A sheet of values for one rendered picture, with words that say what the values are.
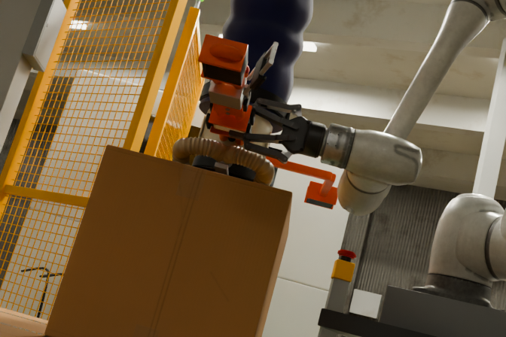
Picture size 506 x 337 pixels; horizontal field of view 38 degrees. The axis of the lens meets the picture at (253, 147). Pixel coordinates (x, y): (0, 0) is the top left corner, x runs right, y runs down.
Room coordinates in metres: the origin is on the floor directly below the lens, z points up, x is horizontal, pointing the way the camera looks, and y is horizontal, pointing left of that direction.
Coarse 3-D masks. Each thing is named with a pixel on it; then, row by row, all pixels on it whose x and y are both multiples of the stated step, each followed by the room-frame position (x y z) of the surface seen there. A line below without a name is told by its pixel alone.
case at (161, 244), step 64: (128, 192) 1.51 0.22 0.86; (192, 192) 1.50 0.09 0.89; (256, 192) 1.49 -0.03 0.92; (128, 256) 1.51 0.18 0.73; (192, 256) 1.50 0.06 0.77; (256, 256) 1.48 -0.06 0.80; (64, 320) 1.52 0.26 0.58; (128, 320) 1.50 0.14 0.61; (192, 320) 1.49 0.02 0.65; (256, 320) 1.48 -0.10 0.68
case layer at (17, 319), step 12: (0, 312) 1.86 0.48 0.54; (12, 312) 2.01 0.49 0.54; (0, 324) 1.47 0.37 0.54; (12, 324) 1.56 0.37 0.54; (24, 324) 1.66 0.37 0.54; (36, 324) 1.78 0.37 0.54; (0, 336) 1.22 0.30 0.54; (12, 336) 1.28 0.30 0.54; (24, 336) 1.36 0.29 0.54; (36, 336) 1.44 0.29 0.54; (48, 336) 1.54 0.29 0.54
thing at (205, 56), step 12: (204, 48) 1.17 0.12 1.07; (240, 48) 1.17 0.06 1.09; (204, 60) 1.17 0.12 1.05; (216, 60) 1.17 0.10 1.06; (228, 60) 1.17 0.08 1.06; (240, 60) 1.17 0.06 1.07; (204, 72) 1.22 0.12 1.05; (216, 72) 1.20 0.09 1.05; (228, 72) 1.19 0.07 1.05; (240, 72) 1.17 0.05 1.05; (240, 84) 1.23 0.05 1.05
